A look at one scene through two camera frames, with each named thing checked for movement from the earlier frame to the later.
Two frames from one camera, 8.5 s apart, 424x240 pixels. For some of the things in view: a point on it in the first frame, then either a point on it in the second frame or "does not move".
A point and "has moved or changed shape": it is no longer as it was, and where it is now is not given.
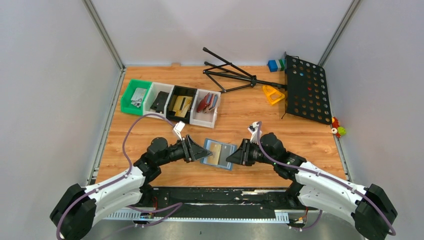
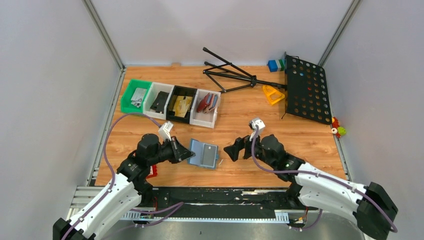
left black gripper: x=192 y=151 → x=181 y=150
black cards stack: x=159 y=104 does not move
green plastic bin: x=126 y=105 does not move
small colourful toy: x=336 y=129 does not move
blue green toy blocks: x=276 y=65 does not move
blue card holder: x=221 y=151 has moved or changed shape
